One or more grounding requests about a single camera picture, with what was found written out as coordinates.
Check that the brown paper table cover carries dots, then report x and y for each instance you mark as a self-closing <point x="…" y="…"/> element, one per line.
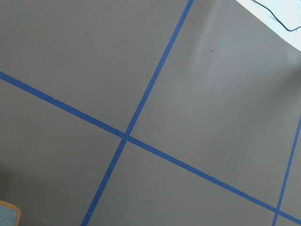
<point x="147" y="113"/>

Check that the grey square plate orange rim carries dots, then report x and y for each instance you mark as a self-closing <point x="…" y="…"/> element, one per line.
<point x="9" y="214"/>

